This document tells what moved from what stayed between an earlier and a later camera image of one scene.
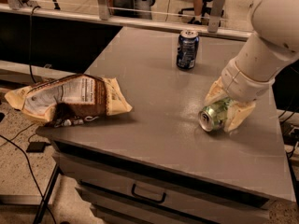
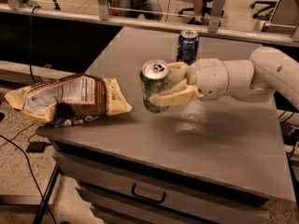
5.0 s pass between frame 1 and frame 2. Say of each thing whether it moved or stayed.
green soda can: moved
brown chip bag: stayed
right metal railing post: stayed
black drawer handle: stayed
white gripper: moved
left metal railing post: stayed
